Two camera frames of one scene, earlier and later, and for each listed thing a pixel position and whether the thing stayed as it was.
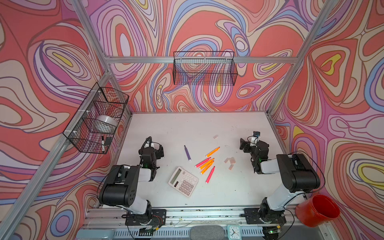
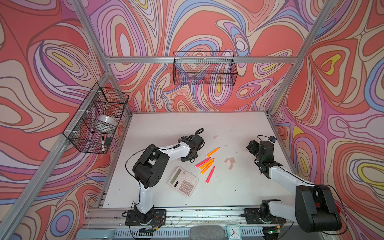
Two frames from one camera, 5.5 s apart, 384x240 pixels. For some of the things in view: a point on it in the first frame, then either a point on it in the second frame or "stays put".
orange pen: x=206 y=163 stays put
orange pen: x=212 y=152 stays put
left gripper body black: x=156 y=155 to x=195 y=156
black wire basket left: x=92 y=128 stays put
